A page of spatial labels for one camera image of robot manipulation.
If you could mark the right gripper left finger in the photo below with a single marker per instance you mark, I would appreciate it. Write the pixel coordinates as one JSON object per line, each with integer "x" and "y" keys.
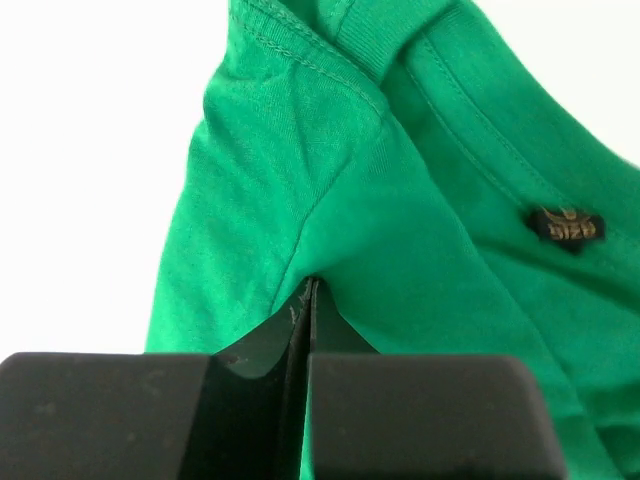
{"x": 237, "y": 414}

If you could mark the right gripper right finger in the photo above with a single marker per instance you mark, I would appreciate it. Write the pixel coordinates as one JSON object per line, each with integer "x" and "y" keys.
{"x": 436, "y": 416}

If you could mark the green t shirt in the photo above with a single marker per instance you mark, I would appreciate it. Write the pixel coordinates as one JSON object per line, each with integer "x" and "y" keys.
{"x": 399, "y": 151}

